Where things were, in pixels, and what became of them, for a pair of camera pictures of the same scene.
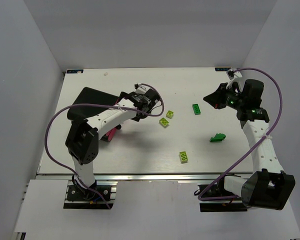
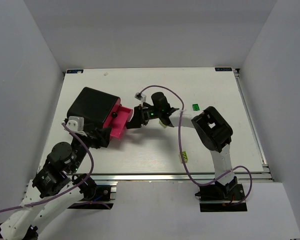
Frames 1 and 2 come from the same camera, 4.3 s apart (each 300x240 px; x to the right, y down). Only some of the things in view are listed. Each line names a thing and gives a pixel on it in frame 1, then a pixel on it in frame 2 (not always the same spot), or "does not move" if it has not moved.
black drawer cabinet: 90,96 does not move
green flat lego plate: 196,109 does not move
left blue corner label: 74,71 does not move
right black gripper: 222,95 to 139,115
